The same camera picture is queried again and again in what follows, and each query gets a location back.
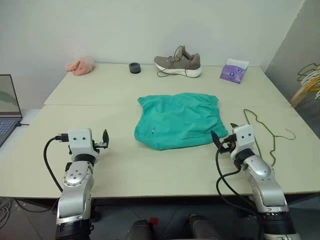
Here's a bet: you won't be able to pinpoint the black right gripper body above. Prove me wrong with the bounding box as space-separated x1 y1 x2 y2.
219 133 238 154

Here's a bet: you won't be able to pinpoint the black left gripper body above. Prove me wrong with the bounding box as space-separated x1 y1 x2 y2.
92 140 110 151

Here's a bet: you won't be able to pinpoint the green shorts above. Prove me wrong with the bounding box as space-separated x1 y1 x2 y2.
134 92 229 152

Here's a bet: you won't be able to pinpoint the olive green wire hanger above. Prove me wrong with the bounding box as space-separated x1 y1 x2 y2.
243 108 297 166

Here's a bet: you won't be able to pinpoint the purple tissue pack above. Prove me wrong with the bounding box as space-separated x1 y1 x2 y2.
219 58 250 85

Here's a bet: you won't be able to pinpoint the wooden clothes rack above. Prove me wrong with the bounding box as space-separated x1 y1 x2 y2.
290 83 320 109

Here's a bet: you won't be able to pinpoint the black round container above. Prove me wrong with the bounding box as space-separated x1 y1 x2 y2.
128 62 142 75

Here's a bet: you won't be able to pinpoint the pink cloth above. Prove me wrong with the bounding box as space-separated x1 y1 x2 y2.
65 56 96 77

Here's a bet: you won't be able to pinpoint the taupe sneaker with white sole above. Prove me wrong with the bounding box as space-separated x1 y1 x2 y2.
153 45 203 79

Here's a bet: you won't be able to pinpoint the dark rounded shape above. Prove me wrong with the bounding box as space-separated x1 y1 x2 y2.
188 214 219 240
126 219 155 240

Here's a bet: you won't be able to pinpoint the grey laptop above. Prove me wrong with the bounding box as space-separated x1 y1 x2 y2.
0 73 24 149

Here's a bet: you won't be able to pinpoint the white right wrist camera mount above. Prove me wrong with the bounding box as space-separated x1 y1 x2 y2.
229 124 256 160

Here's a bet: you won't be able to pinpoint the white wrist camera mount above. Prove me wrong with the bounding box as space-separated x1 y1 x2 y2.
67 127 98 157
229 124 256 160

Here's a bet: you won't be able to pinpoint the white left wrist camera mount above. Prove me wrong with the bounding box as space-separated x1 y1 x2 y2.
67 127 98 157

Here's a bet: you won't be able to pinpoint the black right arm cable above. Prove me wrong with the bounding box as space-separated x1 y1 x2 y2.
215 147 266 221

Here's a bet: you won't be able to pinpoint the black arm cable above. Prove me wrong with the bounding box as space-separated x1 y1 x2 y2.
215 147 266 221
43 133 69 194

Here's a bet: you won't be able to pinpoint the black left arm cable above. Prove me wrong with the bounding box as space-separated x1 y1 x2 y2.
43 133 69 194

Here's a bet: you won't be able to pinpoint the yellow wire hanger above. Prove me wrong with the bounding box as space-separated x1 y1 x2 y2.
300 79 320 94

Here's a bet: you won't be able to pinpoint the black floor cable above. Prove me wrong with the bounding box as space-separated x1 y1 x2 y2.
14 198 60 216

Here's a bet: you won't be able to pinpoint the grey floor cable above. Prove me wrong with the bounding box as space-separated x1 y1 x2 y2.
0 197 15 226

